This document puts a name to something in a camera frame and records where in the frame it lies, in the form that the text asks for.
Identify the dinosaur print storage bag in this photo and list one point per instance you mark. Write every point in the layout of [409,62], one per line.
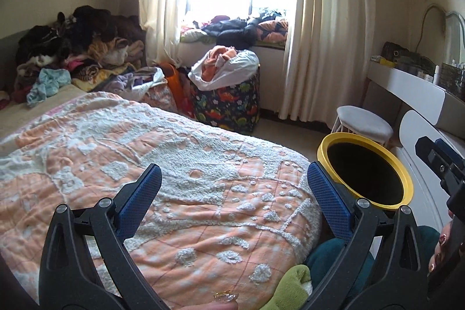
[229,106]

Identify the small yellow box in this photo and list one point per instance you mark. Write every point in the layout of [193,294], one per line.
[381,61]

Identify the clear amber wrapper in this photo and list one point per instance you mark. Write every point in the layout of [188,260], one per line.
[225,297]

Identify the white plastic bag of clothes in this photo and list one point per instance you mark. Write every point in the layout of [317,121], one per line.
[236,66]

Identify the pile of mixed clothes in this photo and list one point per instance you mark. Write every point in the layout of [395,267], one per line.
[90,34]

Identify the green cloth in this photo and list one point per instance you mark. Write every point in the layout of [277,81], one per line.
[290,288]

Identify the grey headboard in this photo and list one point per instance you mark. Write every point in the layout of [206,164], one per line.
[11,59]

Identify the peach quilted blanket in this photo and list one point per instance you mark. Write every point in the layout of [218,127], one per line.
[181,157]

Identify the orange bag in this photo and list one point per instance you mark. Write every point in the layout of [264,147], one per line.
[174,85]

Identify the wide cream curtain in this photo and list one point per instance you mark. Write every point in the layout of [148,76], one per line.
[327,23]

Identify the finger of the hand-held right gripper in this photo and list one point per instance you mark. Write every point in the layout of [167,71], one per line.
[441,168]
[450,152]

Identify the person's right hand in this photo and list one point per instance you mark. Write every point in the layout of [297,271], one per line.
[441,248]

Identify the small white bottle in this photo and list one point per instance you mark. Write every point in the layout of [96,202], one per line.
[436,75]

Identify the heap of jackets and bedding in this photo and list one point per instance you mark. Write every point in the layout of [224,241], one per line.
[236,28]

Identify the white dressing table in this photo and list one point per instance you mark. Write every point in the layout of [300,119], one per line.
[414,88]

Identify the clear storage organizer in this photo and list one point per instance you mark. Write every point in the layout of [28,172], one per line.
[454,79]

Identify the dark toiletry bag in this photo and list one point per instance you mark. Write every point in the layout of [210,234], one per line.
[407,59]

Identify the light blue garment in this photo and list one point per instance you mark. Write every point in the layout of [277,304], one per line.
[49,85]

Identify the round vanity mirror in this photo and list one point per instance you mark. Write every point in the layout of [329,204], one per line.
[452,34]

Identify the yellow-rimmed trash bin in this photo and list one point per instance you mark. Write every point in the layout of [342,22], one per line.
[359,138]

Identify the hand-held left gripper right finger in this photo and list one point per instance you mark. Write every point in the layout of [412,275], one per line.
[328,201]

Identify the white and purple clothes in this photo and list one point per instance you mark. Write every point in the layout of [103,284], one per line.
[134,83]

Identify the red cloth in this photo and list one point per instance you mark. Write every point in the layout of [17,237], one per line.
[3,99]

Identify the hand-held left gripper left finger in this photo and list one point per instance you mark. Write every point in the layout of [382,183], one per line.
[140,201]

